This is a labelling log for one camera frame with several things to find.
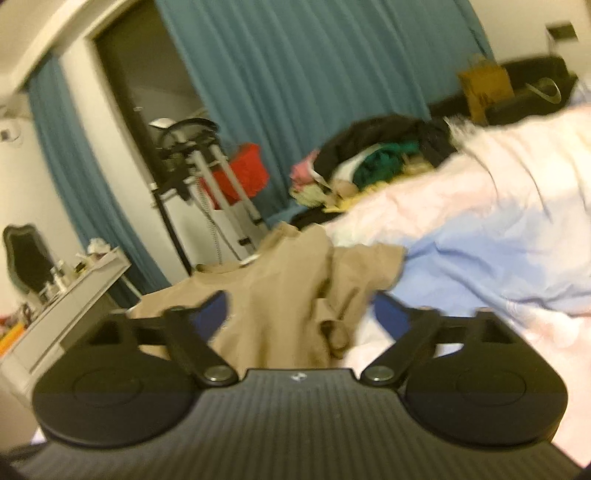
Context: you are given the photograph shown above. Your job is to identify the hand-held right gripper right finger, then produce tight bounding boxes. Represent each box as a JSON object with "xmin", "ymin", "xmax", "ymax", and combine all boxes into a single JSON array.
[{"xmin": 360, "ymin": 292, "xmax": 527, "ymax": 387}]

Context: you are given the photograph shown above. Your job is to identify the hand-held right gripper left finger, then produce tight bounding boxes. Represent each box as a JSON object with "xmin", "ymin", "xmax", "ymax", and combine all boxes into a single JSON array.
[{"xmin": 74, "ymin": 291, "xmax": 240, "ymax": 387}]

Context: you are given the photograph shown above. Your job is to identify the beige garment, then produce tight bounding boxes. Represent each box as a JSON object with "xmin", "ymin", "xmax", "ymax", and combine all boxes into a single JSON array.
[{"xmin": 128, "ymin": 222, "xmax": 407, "ymax": 370}]

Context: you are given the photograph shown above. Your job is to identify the pile of mixed clothes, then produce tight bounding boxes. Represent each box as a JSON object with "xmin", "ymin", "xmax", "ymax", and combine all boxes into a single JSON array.
[{"xmin": 289, "ymin": 114, "xmax": 458, "ymax": 214}]

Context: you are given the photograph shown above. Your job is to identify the exercise machine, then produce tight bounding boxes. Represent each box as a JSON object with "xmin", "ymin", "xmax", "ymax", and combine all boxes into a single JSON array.
[{"xmin": 148, "ymin": 117, "xmax": 271, "ymax": 273}]

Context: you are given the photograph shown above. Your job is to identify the red bag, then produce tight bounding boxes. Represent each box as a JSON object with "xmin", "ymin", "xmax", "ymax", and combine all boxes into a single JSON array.
[{"xmin": 198, "ymin": 143, "xmax": 271, "ymax": 209}]

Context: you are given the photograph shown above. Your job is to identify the pastel pink and blue blanket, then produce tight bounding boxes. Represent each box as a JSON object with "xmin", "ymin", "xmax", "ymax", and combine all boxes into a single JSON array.
[{"xmin": 323, "ymin": 104, "xmax": 591, "ymax": 467}]

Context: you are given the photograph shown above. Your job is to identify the white dressing table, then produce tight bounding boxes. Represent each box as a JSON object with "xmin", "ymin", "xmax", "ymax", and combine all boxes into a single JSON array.
[{"xmin": 0, "ymin": 247, "xmax": 141, "ymax": 407}]

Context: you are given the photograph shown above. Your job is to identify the teal curtain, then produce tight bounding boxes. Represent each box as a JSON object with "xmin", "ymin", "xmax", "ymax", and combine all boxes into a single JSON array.
[
  {"xmin": 154, "ymin": 0, "xmax": 496, "ymax": 227},
  {"xmin": 25, "ymin": 52, "xmax": 174, "ymax": 309}
]

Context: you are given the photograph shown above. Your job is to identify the dark framed mirror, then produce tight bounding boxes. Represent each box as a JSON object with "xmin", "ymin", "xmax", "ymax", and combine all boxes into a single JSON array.
[{"xmin": 2, "ymin": 224, "xmax": 57, "ymax": 296}]

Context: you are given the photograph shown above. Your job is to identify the brown paper bag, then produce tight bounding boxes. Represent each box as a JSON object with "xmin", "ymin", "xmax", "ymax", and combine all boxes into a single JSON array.
[{"xmin": 457, "ymin": 54, "xmax": 515, "ymax": 124}]

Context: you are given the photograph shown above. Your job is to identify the black sofa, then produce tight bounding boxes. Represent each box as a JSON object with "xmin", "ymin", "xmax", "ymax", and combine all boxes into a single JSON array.
[{"xmin": 427, "ymin": 55, "xmax": 579, "ymax": 127}]

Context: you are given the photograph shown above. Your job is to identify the white wall device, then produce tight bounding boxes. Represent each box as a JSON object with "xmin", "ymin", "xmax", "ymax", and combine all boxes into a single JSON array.
[{"xmin": 0, "ymin": 117, "xmax": 24, "ymax": 146}]

